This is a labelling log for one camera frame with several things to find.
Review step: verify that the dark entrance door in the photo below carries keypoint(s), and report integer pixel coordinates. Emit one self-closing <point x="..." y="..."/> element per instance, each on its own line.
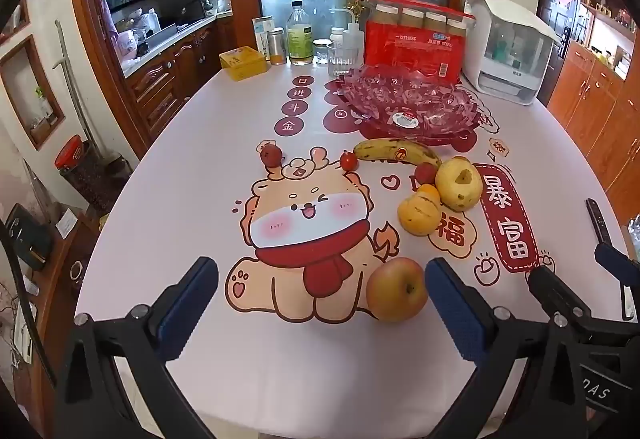
<point x="552" y="19"/>

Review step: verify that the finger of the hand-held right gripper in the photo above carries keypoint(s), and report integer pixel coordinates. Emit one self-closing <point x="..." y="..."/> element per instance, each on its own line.
<point x="550" y="288"/>
<point x="627" y="279"/>

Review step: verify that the white countertop appliance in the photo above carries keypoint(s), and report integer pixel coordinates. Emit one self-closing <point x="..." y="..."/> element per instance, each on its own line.
<point x="495" y="19"/>

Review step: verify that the red lidded jar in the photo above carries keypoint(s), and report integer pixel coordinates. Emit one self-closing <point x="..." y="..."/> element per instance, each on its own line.
<point x="70" y="154"/>

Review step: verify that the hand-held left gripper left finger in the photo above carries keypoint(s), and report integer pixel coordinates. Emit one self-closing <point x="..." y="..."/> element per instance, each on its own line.
<point x="187" y="314"/>

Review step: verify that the printed white tablecloth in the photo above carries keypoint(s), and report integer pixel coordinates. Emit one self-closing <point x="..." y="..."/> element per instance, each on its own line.
<point x="200" y="144"/>

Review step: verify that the spotted yellow banana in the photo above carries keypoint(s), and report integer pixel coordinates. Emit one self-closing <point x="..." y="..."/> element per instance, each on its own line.
<point x="385" y="150"/>

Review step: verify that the red cherry tomato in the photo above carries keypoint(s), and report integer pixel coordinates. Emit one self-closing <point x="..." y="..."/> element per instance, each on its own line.
<point x="348" y="161"/>

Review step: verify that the red lychee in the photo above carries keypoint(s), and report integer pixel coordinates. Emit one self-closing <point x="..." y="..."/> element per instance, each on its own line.
<point x="425" y="173"/>
<point x="270" y="154"/>

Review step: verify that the clear drinking glass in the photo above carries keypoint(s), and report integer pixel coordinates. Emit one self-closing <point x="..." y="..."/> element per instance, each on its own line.
<point x="342" y="61"/>

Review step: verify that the wooden framed wall niche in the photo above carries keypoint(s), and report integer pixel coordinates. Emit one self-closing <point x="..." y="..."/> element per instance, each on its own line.
<point x="6" y="84"/>

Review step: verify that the small glass jar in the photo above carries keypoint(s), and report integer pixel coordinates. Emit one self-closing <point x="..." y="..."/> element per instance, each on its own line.
<point x="320" y="53"/>

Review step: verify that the yellow pear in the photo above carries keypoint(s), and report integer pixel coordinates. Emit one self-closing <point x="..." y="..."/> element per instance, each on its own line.
<point x="459" y="186"/>

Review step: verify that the red yellow apple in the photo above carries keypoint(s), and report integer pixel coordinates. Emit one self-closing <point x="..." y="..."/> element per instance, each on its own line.
<point x="396" y="289"/>

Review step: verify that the yellow orange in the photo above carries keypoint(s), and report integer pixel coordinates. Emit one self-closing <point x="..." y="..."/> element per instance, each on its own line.
<point x="419" y="218"/>

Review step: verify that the yellow box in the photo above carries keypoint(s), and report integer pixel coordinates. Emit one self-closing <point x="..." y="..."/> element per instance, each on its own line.
<point x="242" y="64"/>

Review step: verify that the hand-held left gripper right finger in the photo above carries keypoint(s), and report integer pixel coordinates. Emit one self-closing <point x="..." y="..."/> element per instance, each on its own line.
<point x="455" y="314"/>

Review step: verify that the black remote control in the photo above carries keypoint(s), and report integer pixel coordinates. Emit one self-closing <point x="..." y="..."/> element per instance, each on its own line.
<point x="597" y="219"/>

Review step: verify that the wooden kitchen base cabinet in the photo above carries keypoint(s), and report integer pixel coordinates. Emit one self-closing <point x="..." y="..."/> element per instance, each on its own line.
<point x="160" y="79"/>

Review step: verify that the red pack of jars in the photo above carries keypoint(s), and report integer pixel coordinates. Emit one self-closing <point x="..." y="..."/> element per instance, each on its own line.
<point x="400" y="54"/>

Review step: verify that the white squeeze wash bottle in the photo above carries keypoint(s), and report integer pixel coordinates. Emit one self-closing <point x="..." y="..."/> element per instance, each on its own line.
<point x="337" y="38"/>

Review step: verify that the pink plastic bag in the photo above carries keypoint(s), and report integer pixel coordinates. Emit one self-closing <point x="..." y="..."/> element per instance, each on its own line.
<point x="125" y="43"/>

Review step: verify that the green label glass bottle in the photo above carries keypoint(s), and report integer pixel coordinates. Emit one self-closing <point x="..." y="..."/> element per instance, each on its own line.
<point x="299" y="39"/>

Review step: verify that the wooden side cabinet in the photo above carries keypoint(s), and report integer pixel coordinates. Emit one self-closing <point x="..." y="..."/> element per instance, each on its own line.
<point x="595" y="109"/>

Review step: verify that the pink glass fruit bowl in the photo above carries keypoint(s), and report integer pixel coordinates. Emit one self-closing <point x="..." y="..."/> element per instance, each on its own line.
<point x="380" y="94"/>

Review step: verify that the white carton box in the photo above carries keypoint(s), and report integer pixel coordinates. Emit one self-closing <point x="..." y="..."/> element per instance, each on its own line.
<point x="262" y="31"/>

